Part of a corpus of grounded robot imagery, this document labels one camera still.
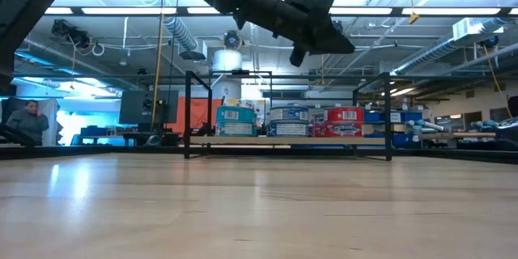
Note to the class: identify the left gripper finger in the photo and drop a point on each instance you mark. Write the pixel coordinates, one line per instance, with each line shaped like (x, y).
(328, 44)
(298, 56)

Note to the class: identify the red label seafood can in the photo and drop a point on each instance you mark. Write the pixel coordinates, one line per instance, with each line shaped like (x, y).
(319, 119)

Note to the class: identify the red can with barcode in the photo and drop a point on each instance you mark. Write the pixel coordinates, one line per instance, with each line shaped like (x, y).
(344, 114)

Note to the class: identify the bright blue label tuna can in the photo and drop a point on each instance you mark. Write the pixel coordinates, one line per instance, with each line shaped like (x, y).
(289, 129)

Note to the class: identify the yellowfin tuna can blue yellow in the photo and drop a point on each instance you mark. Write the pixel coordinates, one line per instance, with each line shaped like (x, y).
(236, 115)

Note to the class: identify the yellow hanging tag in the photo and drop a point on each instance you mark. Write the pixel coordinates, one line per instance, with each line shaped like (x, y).
(413, 18)

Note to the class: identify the white cylindrical ceiling lamp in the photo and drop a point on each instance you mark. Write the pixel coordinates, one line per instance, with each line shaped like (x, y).
(226, 60)

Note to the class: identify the blue storage bin rack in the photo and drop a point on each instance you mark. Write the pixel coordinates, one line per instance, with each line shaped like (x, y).
(404, 116)

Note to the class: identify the orange partition panel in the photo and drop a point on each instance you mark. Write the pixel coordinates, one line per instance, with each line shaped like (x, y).
(198, 117)

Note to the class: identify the long ceiling light fixture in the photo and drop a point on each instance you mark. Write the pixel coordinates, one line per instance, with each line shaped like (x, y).
(121, 10)

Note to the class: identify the light wooden background table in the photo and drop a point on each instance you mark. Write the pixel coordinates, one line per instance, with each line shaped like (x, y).
(461, 134)

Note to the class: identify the dark computer monitor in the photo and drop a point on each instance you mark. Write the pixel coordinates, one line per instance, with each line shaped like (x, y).
(137, 107)

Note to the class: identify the dark background desk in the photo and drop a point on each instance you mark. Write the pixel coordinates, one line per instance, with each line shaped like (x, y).
(121, 134)

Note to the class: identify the person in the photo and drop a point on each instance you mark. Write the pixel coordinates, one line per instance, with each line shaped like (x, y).
(28, 123)

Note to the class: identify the black curved bar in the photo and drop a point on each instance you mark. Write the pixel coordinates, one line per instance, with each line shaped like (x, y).
(16, 134)

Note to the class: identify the silver ventilation duct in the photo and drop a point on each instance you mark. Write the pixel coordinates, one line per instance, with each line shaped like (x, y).
(437, 50)

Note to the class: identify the wooden shelf with black frame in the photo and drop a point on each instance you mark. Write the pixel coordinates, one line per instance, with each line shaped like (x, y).
(283, 140)

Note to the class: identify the black aluminium rig frame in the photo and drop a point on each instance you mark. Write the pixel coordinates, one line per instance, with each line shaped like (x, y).
(60, 152)

